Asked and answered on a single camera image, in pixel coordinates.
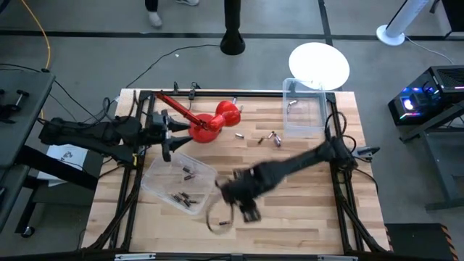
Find clear plastic bin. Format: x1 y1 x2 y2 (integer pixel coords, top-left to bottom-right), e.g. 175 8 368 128
140 151 218 215
281 78 329 138

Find white round disc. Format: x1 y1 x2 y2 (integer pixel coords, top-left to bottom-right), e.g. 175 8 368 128
289 42 351 91

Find black RGB computer case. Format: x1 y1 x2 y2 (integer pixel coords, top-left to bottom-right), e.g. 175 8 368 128
387 65 464 127

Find grey metal stand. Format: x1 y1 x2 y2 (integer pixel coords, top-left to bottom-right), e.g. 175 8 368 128
398 101 464 211

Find white tower fan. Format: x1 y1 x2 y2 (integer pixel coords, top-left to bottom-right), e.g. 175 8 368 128
376 0 431 47

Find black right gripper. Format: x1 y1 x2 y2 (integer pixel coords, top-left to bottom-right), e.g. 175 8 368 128
205 167 263 236

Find black floor cable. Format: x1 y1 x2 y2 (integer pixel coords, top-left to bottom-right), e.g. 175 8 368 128
125 43 221 88

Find black pole stand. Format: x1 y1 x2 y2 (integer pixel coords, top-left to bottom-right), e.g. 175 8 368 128
220 0 247 56

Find yellow cable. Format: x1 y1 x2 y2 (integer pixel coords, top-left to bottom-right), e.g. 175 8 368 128
20 0 51 120

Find black clamp tool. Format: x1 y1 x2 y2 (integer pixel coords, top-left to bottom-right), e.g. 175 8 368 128
0 89 30 125

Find small grey black bracket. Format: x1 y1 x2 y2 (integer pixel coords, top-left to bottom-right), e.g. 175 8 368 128
357 146 381 160

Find black hazard-striped mat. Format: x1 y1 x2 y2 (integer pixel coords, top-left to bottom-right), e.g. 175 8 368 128
384 223 455 261

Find person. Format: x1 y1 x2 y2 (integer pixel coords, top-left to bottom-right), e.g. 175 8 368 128
144 0 199 29

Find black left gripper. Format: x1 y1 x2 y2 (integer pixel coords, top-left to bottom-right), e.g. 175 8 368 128
144 109 194 163

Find white fan cable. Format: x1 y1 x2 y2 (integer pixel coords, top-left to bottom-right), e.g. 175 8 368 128
404 36 455 65

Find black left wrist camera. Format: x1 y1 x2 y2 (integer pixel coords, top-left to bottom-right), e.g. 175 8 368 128
151 111 168 126

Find black aluminium extrusion frame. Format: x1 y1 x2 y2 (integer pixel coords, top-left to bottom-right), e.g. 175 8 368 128
81 88 391 254

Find white paper sheet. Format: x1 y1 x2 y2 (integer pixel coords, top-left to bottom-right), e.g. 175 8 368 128
37 144 90 188

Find grey folding table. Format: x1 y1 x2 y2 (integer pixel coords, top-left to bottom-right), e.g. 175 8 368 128
0 70 56 233

